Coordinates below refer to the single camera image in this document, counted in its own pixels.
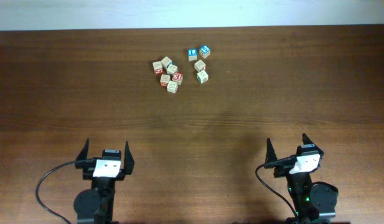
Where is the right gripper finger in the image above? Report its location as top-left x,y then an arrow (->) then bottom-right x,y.
265,138 -> 278,164
302,133 -> 314,145

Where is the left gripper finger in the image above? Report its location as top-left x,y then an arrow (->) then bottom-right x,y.
123,141 -> 135,174
75,138 -> 90,169

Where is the wooden block yellow O side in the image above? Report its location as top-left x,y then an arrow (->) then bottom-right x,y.
167,81 -> 179,93

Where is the red letter E block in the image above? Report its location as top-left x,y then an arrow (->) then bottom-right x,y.
172,72 -> 183,85

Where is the wooden block green side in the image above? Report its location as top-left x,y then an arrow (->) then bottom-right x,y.
197,70 -> 208,83

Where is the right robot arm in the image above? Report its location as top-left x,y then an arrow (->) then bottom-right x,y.
264,134 -> 339,223

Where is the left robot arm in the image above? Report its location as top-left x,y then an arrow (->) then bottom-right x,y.
73,141 -> 134,224

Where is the wooden block red bottom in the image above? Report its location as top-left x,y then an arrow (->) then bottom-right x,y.
160,74 -> 171,86

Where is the wooden block red C side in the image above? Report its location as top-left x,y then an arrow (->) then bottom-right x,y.
152,61 -> 163,75

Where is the plain wooden picture block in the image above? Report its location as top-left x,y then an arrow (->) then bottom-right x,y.
166,64 -> 178,75

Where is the wooden block blue side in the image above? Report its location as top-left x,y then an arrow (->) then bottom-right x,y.
161,56 -> 173,69

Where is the blue letter L block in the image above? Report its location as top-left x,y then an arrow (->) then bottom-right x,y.
187,49 -> 198,61

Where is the blue number 5 block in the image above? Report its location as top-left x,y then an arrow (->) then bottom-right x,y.
199,45 -> 211,58

